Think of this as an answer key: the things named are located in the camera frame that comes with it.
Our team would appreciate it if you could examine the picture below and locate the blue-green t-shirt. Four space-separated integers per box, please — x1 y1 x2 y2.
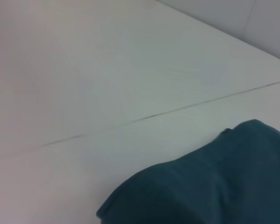
96 119 280 224

